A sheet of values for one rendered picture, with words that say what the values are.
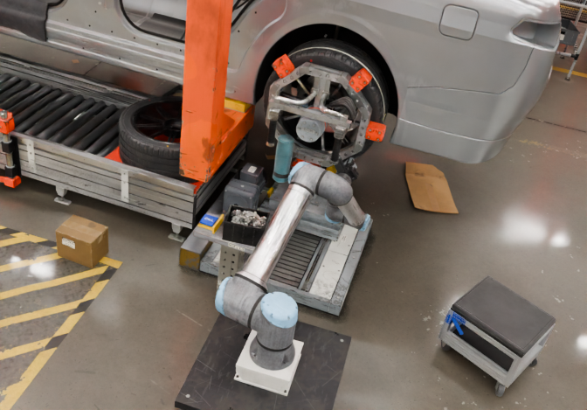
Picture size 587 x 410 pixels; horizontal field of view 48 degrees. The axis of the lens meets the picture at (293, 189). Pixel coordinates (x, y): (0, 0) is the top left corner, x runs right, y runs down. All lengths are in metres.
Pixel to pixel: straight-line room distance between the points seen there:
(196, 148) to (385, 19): 1.13
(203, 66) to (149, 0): 1.64
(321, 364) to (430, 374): 0.72
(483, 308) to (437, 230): 1.09
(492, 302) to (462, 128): 0.88
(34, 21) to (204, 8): 1.48
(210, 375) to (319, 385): 0.45
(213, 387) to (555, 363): 1.85
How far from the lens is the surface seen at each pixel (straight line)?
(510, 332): 3.29
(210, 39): 3.05
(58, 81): 4.82
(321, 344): 2.98
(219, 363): 2.85
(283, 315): 2.57
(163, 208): 3.76
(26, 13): 4.27
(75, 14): 4.08
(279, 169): 3.51
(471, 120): 3.46
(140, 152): 3.78
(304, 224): 3.84
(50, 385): 3.20
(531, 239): 4.55
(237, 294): 2.65
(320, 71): 3.33
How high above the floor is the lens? 2.49
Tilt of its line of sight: 35 degrees down
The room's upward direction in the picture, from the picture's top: 9 degrees clockwise
